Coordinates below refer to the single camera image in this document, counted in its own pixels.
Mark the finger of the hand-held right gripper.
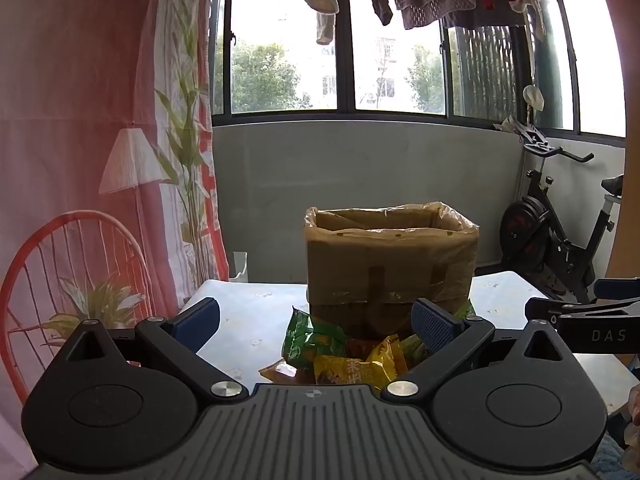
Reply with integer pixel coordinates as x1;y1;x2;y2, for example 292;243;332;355
593;277;640;302
524;296;640;323

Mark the white plastic bin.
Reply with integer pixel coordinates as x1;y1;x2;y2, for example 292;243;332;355
229;250;250;282

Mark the white hanging cap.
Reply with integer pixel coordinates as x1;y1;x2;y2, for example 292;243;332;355
522;85;546;112

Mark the orange yellow snack packet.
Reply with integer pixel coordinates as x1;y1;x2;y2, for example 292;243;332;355
366;335;407;387

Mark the red snack packet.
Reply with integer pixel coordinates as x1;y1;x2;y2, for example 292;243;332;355
347;337;387;357

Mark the small green snack packet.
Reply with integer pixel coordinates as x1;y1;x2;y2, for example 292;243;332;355
399;334;432;372

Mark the black framed window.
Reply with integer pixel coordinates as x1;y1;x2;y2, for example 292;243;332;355
209;0;629;140

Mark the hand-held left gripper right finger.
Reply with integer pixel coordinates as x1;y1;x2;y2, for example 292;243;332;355
382;299;577;404

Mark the blue cloth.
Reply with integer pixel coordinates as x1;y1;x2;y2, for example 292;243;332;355
591;431;640;480

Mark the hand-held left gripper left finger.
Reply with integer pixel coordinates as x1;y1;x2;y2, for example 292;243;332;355
64;297;249;404

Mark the brown orange snack packet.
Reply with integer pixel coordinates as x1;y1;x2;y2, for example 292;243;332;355
258;359;302;386

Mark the crumpled cloth on sill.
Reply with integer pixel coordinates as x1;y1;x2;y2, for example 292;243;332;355
494;115;527;136

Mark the black exercise bike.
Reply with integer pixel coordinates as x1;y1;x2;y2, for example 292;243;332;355
499;121;626;306

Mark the metal mesh window panel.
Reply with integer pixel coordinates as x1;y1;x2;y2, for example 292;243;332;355
450;22;527;122

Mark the printed pink curtain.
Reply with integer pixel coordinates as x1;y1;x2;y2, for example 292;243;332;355
0;0;232;463

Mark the brown cardboard box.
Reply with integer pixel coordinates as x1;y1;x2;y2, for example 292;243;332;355
303;203;480;342

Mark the large green snack packet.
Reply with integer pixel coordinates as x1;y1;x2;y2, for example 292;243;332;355
281;306;349;367

